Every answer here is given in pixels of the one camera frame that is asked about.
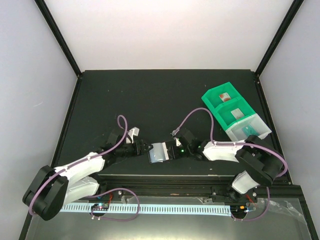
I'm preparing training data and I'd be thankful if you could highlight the purple cable loop front left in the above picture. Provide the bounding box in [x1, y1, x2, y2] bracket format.
[90, 186, 142, 223]

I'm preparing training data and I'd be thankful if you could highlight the grey card in bin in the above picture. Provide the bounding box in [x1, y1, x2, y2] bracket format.
[231, 108, 245, 120]

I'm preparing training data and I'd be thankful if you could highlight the white slotted cable duct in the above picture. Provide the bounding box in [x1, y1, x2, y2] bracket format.
[60, 202, 231, 217]

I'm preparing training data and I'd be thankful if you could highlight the frame post black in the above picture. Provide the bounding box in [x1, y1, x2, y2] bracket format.
[255, 0, 304, 77]
[34, 0, 82, 77]

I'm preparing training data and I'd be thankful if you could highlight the green bin middle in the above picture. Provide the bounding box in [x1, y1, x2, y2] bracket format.
[213, 97, 256, 130]

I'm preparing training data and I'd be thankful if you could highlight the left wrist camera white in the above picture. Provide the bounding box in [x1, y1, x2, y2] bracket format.
[125, 127, 140, 144]

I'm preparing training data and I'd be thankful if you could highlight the white translucent bin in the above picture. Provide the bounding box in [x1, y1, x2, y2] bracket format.
[225, 113, 272, 142]

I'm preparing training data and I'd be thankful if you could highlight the teal card in bin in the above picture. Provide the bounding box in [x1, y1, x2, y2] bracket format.
[242, 124, 260, 137]

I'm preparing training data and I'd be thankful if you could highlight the purple cable loop front right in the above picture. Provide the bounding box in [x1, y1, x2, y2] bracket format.
[230, 186, 272, 223]

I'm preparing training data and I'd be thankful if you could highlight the purple cable loop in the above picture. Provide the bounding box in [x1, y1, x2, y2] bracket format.
[90, 186, 142, 223]
[230, 186, 272, 223]

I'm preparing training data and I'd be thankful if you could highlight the right frame post black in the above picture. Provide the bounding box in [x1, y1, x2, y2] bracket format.
[255, 0, 304, 77]

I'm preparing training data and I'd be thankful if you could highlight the right controller board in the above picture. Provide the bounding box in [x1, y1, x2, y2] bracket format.
[230, 205, 256, 213]

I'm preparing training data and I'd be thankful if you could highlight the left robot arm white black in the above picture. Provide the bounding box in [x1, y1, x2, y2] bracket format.
[22, 127, 153, 221]

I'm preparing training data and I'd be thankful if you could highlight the controller board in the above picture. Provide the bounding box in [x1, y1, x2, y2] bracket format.
[91, 203, 109, 211]
[230, 205, 256, 213]

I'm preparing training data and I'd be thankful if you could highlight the green bin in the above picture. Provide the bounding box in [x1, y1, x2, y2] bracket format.
[201, 82, 242, 113]
[213, 97, 256, 130]

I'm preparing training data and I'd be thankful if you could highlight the left controller board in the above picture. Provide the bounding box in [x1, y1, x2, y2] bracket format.
[91, 203, 109, 211]

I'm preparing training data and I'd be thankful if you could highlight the red white card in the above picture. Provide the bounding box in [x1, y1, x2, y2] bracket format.
[219, 92, 232, 103]

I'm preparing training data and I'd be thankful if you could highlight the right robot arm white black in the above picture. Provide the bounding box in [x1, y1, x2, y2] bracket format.
[160, 128, 288, 203]

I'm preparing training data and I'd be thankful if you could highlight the green bin far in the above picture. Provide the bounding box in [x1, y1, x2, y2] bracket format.
[201, 82, 242, 113]

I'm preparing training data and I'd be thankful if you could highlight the left frame post black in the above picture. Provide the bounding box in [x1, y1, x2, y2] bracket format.
[34, 0, 82, 77]

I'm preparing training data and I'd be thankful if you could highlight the black aluminium rail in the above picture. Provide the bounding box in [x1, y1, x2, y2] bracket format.
[101, 175, 303, 198]

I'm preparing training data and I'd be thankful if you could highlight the black card holder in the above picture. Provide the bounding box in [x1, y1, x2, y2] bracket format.
[148, 142, 170, 164]

